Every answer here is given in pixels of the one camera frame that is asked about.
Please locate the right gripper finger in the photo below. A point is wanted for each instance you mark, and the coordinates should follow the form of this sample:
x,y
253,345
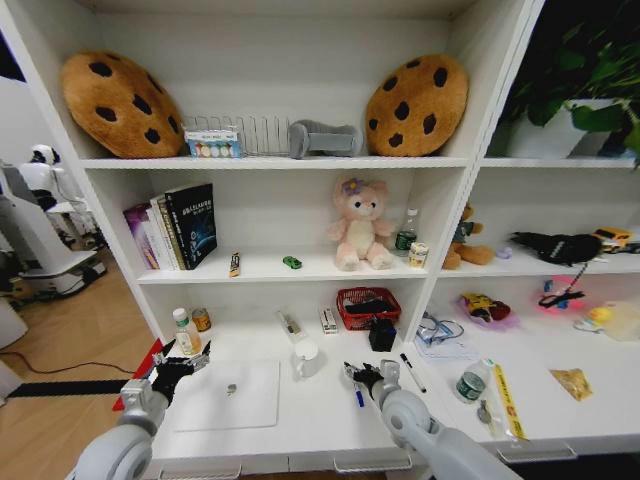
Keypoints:
x,y
367,367
350,371

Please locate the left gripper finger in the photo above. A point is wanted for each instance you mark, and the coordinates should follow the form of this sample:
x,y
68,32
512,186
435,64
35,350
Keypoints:
x,y
165,353
202,357

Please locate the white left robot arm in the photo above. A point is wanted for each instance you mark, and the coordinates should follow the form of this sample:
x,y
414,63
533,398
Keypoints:
x,y
122,445

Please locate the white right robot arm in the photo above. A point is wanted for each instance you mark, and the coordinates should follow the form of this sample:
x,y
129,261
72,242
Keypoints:
x,y
415,425

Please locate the blue pen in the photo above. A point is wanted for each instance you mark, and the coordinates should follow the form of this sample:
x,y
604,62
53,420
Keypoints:
x,y
358,395

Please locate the red triangular board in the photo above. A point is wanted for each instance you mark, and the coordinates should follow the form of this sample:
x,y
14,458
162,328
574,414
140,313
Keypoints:
x,y
145,370

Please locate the yellow liquid bottle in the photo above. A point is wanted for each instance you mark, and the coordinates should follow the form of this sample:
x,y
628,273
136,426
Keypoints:
x,y
187,334

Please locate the black ink box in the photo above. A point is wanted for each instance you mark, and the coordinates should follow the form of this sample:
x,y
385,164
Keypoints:
x,y
382,336

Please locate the orange tin can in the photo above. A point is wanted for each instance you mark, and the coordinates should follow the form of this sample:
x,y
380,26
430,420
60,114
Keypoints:
x,y
201,320

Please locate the black marker pen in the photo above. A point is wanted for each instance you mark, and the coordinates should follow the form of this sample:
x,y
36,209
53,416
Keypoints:
x,y
412,372

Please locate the white mug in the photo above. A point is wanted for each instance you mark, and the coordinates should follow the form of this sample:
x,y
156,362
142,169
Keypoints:
x,y
306,357

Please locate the white laptop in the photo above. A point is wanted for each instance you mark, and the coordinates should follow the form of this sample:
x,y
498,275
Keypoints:
x,y
230,396

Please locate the red plastic basket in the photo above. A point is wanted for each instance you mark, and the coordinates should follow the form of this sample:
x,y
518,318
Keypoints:
x,y
367,307

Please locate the black item in basket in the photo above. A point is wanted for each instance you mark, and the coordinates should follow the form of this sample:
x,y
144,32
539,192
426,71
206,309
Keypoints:
x,y
370,306

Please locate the clear plastic packet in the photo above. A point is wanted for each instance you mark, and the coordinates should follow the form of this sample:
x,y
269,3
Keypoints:
x,y
289,324

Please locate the clear safety glasses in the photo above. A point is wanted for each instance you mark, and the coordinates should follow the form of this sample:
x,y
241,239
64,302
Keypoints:
x,y
436,331

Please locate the black orange snack bar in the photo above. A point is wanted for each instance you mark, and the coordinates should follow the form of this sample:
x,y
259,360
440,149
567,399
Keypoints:
x,y
235,264

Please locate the black floor strip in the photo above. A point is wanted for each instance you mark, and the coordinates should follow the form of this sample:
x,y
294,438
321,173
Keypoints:
x,y
70,387

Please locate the water bottle green label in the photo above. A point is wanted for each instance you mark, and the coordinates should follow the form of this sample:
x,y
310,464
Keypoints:
x,y
472,382

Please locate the white spine book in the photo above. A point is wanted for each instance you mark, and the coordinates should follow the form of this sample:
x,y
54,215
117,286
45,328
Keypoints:
x,y
159,239

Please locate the metal key bunch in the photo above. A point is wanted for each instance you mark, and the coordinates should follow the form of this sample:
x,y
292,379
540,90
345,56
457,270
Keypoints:
x,y
484,412

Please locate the gold spine book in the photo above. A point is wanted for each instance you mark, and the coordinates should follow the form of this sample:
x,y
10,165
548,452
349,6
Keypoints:
x,y
169,235

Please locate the purple cover book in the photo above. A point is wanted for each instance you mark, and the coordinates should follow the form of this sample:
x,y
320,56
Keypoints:
x,y
140,235

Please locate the green toy car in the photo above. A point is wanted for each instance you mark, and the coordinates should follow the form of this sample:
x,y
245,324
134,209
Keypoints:
x,y
292,261

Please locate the small yellow drink carton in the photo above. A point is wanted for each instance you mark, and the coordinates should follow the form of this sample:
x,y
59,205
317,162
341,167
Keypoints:
x,y
417,254

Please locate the black hardcover book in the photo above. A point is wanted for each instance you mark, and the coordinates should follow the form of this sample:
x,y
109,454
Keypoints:
x,y
195,225

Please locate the yellow red toy packet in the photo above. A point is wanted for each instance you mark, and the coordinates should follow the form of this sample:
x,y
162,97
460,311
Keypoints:
x,y
487,310

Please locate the green label bottle upright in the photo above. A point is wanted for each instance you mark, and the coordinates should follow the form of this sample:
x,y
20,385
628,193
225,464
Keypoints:
x,y
407,234

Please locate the yellow strip packet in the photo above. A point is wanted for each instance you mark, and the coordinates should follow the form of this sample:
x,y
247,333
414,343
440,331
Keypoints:
x,y
510,402

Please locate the pink plush toy with flower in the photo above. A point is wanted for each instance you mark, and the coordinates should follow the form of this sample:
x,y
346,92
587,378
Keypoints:
x,y
361,225

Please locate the brown plush bear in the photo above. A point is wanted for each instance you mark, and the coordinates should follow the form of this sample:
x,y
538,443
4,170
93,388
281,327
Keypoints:
x,y
467,242

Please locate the white shelf unit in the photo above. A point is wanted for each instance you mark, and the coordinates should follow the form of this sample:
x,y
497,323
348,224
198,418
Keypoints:
x,y
310,200

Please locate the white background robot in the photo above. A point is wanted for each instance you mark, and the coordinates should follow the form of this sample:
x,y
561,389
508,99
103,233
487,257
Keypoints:
x,y
45,220

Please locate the small purple object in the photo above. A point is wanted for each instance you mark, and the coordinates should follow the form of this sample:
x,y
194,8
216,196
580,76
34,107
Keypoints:
x,y
505,252

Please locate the yellow snack bag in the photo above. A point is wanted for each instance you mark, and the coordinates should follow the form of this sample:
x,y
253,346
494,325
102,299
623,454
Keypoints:
x,y
572,383

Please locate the pink disc toy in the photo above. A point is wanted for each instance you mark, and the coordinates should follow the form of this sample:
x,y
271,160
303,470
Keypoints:
x,y
562,299

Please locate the box with coloured dots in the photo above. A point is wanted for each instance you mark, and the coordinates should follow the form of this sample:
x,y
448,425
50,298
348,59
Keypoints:
x,y
214,142

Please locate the black fabric bag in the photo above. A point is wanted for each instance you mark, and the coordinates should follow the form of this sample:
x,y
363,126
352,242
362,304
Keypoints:
x,y
560,247

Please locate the grey neck pillow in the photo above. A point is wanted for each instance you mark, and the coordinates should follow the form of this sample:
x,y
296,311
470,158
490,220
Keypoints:
x,y
320,138

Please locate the yellow rubber duck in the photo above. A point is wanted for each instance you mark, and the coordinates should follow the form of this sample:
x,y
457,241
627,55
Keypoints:
x,y
597,316

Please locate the brown cookie plush pillow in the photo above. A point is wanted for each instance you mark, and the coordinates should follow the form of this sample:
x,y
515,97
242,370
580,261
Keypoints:
x,y
416,106
120,105

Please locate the translucent plastic bag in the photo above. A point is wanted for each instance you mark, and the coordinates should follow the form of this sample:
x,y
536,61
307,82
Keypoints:
x,y
625,322

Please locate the yellow toy car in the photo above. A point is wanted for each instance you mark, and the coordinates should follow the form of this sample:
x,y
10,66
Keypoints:
x,y
612,235

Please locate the white plant pot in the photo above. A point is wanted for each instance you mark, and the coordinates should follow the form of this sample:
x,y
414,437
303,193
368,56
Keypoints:
x,y
555,131

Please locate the green leafy plant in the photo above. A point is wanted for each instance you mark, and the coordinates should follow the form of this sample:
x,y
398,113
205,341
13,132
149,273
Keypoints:
x,y
585,60

